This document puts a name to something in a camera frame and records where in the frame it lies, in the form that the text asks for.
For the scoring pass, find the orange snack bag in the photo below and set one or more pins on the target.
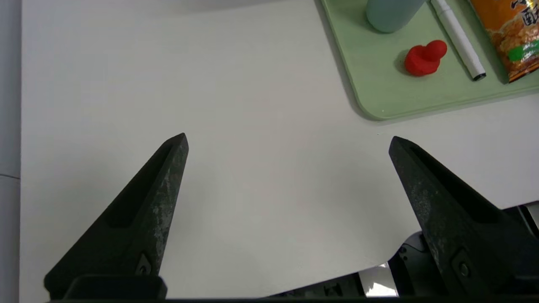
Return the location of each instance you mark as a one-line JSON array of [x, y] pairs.
[[509, 38]]

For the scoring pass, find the light green plastic tray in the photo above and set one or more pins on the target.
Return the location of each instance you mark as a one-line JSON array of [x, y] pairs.
[[379, 84]]

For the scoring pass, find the red rubber duck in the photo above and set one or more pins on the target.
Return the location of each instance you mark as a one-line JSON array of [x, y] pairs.
[[421, 61]]

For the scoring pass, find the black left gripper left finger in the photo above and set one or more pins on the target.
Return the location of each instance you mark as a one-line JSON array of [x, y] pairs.
[[137, 227]]

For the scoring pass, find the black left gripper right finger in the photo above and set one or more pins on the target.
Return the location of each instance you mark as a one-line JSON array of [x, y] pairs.
[[463, 235]]

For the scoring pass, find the white marker pen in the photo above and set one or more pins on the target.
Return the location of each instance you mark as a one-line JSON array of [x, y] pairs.
[[459, 38]]

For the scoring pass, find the blue-grey plastic cup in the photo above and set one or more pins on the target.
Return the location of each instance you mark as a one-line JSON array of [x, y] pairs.
[[391, 14]]

